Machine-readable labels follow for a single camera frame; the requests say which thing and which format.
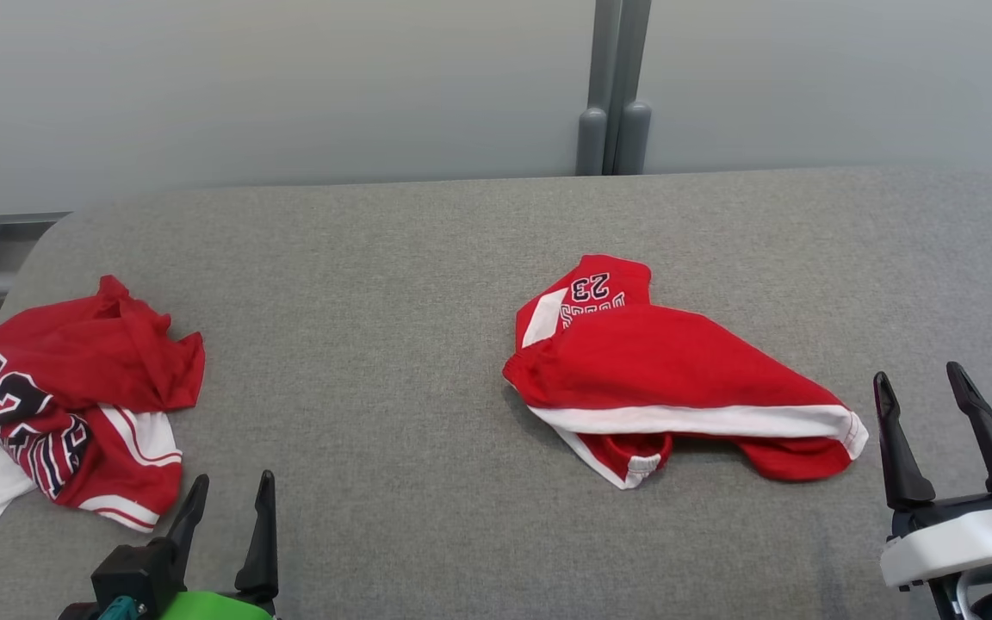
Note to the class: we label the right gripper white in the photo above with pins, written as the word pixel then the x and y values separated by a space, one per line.
pixel 952 542

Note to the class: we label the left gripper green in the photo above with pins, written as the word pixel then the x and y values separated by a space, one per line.
pixel 212 607

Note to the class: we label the red jersey with white sleeves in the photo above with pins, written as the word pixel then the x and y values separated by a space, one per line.
pixel 100 353

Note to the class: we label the grey fabric sofa seat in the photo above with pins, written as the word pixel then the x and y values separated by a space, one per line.
pixel 375 344

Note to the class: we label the red shorts with white trim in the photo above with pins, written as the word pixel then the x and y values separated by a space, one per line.
pixel 660 362

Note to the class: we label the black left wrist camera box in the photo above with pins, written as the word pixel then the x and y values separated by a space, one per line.
pixel 134 577

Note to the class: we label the grey vertical partition post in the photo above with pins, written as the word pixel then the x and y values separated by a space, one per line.
pixel 634 129
pixel 592 129

